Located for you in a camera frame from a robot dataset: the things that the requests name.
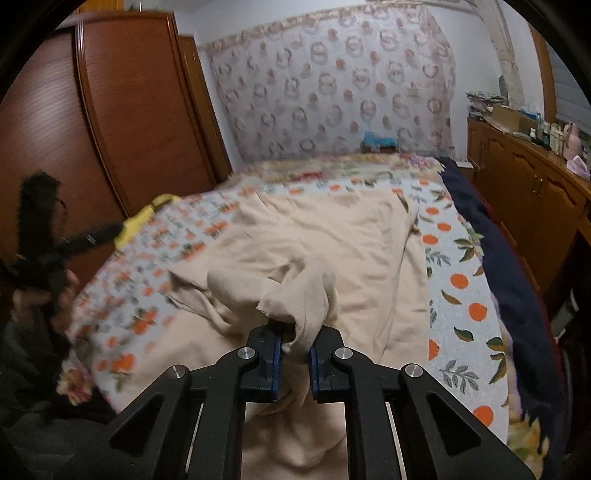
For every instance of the pink kettle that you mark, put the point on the pink kettle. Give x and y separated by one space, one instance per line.
571 141

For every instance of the dark blue bedsheet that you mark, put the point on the dark blue bedsheet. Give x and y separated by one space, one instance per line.
512 277

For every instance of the pink crumpled item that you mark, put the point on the pink crumpled item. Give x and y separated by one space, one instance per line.
579 165

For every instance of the floral quilt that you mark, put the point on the floral quilt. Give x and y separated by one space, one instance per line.
323 168

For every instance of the grey window blind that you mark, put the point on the grey window blind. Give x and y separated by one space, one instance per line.
572 87

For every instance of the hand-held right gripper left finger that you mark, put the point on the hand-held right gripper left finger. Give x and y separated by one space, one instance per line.
276 360

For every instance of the wooden wardrobe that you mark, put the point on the wooden wardrobe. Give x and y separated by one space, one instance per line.
138 115

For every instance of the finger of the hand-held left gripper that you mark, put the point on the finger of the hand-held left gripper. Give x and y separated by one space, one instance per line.
92 237

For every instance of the wooden window frame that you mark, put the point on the wooden window frame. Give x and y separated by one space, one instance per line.
545 78

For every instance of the cardboard box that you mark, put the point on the cardboard box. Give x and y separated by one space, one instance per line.
508 117

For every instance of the peach printed T-shirt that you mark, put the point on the peach printed T-shirt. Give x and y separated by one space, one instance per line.
346 240

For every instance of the group of small bottles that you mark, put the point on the group of small bottles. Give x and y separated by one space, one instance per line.
547 134

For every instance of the yellow plush toy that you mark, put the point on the yellow plush toy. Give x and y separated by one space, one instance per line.
134 224

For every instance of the person's left hand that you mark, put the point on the person's left hand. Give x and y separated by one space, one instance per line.
32 316

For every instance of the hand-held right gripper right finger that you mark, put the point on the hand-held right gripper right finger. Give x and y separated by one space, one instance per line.
315 369

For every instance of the blue fluffy item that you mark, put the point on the blue fluffy item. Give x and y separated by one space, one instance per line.
379 141

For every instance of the orange fruit print blanket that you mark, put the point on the orange fruit print blanket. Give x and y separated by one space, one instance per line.
471 286

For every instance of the wooden cabinet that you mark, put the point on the wooden cabinet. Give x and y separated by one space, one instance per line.
521 184

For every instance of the grey-green round object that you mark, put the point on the grey-green round object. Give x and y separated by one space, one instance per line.
503 86

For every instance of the pile of folded clothes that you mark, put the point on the pile of folded clothes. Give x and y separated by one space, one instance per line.
482 102

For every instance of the lace curtain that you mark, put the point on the lace curtain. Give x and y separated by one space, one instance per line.
505 55

